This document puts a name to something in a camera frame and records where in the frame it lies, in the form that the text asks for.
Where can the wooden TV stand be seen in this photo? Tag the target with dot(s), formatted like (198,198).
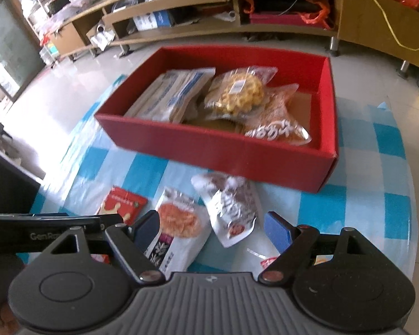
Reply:
(370,21)

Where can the red green snack packet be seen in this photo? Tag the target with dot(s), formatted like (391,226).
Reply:
(120,202)

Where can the white plastic drawer cart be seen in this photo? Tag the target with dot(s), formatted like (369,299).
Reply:
(50,52)

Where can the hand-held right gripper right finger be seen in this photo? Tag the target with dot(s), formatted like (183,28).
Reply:
(277,230)

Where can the white blue biscuit packet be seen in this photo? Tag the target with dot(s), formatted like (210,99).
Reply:
(167,94)

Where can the white brown crumpled snack packet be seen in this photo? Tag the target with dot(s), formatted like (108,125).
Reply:
(230,209)

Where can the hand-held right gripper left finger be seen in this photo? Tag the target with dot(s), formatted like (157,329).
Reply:
(148,230)

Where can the clear waffle packet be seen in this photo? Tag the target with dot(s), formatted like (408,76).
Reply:
(234,94)

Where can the orange plastic bag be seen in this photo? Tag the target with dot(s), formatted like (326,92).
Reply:
(314,17)

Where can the white small bread packet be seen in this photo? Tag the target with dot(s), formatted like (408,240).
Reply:
(181,223)

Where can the blue white carton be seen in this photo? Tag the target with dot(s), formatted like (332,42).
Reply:
(153,20)

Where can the blue white checkered tablecloth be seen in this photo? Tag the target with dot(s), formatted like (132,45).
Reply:
(352,199)

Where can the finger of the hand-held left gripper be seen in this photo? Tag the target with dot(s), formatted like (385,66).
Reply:
(113,220)

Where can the red cardboard box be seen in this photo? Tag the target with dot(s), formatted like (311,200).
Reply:
(213,153)

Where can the pink flat box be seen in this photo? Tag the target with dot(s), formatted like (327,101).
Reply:
(276,19)

